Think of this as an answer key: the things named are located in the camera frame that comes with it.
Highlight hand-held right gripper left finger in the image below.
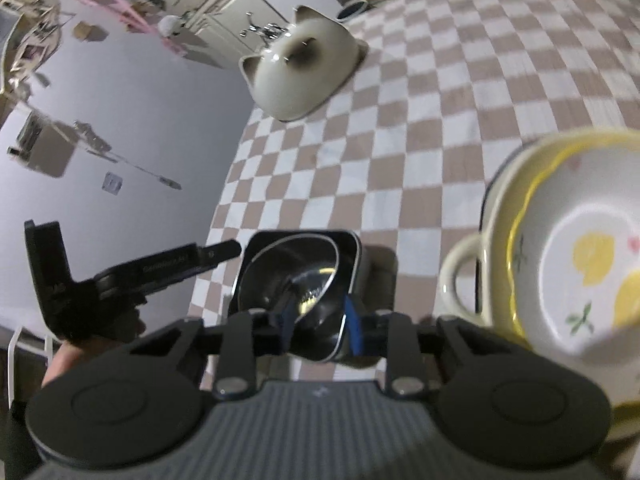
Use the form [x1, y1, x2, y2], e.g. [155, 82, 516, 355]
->
[130, 280, 301, 401]

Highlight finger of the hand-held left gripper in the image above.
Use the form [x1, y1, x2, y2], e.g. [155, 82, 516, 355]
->
[92, 240, 243, 298]

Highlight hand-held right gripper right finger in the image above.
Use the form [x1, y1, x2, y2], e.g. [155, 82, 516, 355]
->
[342, 295, 501, 401]

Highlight large square steel container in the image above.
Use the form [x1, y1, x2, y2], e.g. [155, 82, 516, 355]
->
[227, 229, 396, 368]

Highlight small round steel bowl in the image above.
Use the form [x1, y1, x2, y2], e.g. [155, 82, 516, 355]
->
[235, 232, 351, 361]

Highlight cream two-handled bowl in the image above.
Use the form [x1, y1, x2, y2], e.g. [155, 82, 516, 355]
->
[439, 130, 640, 411]

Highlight floral scalloped bowl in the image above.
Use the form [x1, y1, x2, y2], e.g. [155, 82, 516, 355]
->
[507, 135, 640, 366]

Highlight person's left hand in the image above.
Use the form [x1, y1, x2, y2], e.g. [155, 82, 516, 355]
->
[42, 305, 146, 391]

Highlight checkered tablecloth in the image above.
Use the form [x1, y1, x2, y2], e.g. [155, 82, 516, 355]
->
[192, 0, 640, 480]

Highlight cat-shaped ceramic pot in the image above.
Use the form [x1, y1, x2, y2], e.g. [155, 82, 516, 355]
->
[239, 5, 371, 122]

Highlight white kitchen cabinets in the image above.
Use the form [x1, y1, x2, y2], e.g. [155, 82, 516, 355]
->
[185, 0, 281, 68]

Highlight grey trash can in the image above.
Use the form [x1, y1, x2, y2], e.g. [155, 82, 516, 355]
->
[336, 1, 372, 21]

